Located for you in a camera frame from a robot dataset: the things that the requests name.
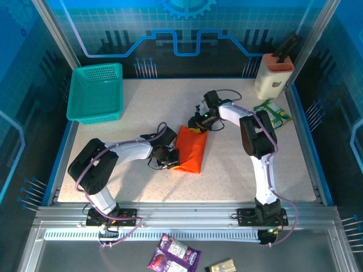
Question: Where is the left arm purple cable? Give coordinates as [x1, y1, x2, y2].
[74, 121, 168, 249]

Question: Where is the orange t-shirt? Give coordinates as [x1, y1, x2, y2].
[172, 125, 209, 174]

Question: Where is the cream knife block orange top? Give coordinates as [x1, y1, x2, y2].
[254, 53, 296, 100]

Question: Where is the aluminium frame post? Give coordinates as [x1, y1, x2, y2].
[283, 0, 343, 88]
[30, 0, 83, 70]

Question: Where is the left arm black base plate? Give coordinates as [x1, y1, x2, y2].
[86, 208, 139, 227]

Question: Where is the purple snack packet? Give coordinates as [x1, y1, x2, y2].
[146, 233, 202, 272]

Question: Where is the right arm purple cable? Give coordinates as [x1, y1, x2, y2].
[215, 88, 298, 249]

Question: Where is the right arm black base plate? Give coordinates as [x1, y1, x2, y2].
[236, 208, 289, 227]

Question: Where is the black knife handle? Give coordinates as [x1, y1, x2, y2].
[273, 32, 303, 63]

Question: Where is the green snack packet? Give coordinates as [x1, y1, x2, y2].
[254, 99, 294, 130]

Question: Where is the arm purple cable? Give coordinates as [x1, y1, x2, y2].
[215, 88, 298, 249]
[74, 121, 168, 249]

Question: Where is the teal plastic basket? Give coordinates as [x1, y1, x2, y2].
[66, 62, 125, 125]

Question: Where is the aluminium frame rail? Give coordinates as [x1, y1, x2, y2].
[33, 201, 341, 227]

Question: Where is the gold brown packet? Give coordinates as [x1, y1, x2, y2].
[204, 258, 238, 272]

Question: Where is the white slotted cable duct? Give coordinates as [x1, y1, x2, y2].
[44, 228, 261, 242]

